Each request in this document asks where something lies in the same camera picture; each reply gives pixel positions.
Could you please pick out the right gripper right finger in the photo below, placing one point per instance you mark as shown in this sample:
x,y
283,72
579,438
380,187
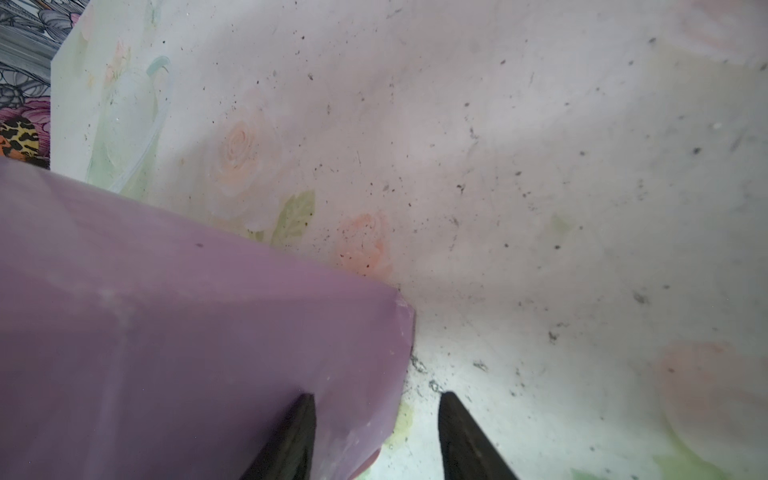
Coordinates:
x,y
467,453

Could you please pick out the pink wrapping paper sheet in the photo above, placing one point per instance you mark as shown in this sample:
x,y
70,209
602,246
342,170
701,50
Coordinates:
x,y
137,344

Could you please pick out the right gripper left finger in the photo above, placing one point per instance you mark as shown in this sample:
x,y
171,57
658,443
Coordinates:
x,y
288,453

